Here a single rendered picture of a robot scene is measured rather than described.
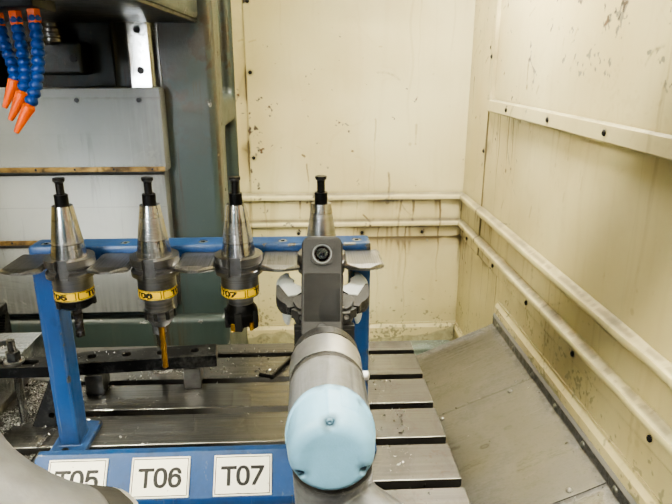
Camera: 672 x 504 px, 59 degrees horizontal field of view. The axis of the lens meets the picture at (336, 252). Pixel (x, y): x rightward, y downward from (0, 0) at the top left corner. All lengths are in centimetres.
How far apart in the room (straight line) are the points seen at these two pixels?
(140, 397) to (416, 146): 104
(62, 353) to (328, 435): 54
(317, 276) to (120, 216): 83
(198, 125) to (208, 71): 12
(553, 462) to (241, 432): 52
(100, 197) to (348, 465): 103
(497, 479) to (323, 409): 64
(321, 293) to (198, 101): 81
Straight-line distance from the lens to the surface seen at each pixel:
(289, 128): 172
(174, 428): 104
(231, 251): 78
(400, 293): 187
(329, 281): 65
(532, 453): 113
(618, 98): 98
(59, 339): 95
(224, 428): 102
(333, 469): 52
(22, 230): 151
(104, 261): 84
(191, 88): 138
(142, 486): 89
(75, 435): 102
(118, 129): 138
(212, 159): 139
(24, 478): 28
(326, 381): 54
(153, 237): 79
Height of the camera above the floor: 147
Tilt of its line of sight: 18 degrees down
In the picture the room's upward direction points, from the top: straight up
